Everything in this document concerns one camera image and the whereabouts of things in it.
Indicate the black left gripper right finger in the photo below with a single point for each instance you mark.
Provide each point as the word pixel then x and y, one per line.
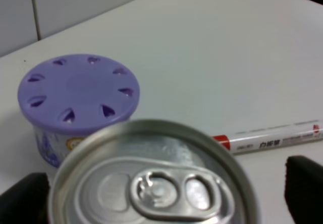
pixel 303 189

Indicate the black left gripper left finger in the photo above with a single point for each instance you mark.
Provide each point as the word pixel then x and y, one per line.
pixel 26 201

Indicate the red drink can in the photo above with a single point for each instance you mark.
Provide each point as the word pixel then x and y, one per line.
pixel 151 171

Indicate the red white marker pen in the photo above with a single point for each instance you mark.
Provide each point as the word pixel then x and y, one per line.
pixel 272 137

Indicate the purple air freshener jar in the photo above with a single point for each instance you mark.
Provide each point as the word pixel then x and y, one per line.
pixel 70 97

